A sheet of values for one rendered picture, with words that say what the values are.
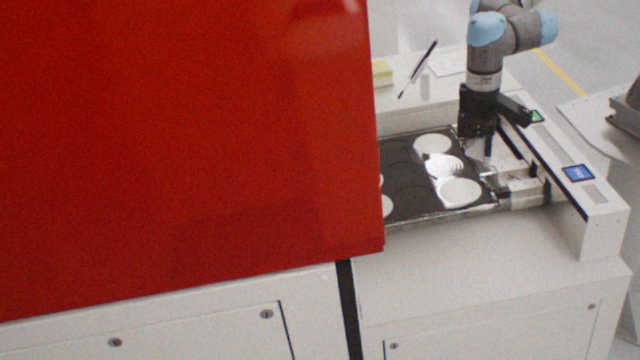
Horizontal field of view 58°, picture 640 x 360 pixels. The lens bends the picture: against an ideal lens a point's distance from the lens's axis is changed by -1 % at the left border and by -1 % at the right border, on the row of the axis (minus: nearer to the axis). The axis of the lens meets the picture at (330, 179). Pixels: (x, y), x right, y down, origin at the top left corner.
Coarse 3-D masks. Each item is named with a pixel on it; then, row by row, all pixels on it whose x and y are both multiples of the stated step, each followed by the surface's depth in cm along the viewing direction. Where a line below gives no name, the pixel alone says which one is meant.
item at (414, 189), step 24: (384, 144) 162; (408, 144) 161; (456, 144) 158; (384, 168) 153; (408, 168) 152; (432, 168) 151; (456, 168) 149; (384, 192) 145; (408, 192) 144; (432, 192) 143; (408, 216) 137
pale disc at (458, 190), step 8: (448, 184) 144; (456, 184) 144; (464, 184) 144; (472, 184) 143; (440, 192) 142; (448, 192) 142; (456, 192) 142; (464, 192) 141; (472, 192) 141; (480, 192) 140; (448, 200) 140; (456, 200) 139; (464, 200) 139; (472, 200) 138
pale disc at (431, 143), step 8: (424, 136) 163; (432, 136) 162; (440, 136) 162; (416, 144) 160; (424, 144) 160; (432, 144) 159; (440, 144) 159; (448, 144) 158; (424, 152) 157; (432, 152) 156; (440, 152) 156
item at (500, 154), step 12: (492, 144) 159; (504, 144) 159; (492, 156) 155; (504, 156) 154; (492, 168) 151; (492, 180) 150; (504, 180) 146; (516, 180) 146; (516, 204) 140; (528, 204) 141; (540, 204) 141
